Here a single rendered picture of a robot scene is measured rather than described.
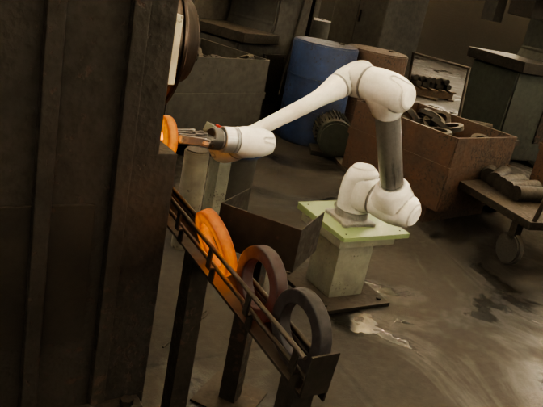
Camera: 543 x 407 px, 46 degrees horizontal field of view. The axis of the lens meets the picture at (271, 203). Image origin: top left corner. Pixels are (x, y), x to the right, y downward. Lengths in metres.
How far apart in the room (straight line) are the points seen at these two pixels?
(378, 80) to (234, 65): 2.47
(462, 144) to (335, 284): 1.64
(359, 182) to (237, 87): 2.16
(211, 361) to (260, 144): 0.84
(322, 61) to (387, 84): 3.16
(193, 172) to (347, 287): 0.91
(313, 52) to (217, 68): 1.16
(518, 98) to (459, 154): 2.67
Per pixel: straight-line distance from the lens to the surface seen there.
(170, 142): 2.02
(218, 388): 2.34
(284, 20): 6.17
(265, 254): 1.50
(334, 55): 5.56
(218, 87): 4.74
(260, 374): 2.46
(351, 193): 2.91
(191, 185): 3.13
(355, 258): 3.03
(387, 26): 7.01
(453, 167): 4.33
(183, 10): 2.03
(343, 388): 2.51
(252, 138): 2.18
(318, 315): 1.36
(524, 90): 6.93
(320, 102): 2.42
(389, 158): 2.64
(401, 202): 2.78
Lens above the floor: 1.39
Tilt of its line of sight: 20 degrees down
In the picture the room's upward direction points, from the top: 11 degrees clockwise
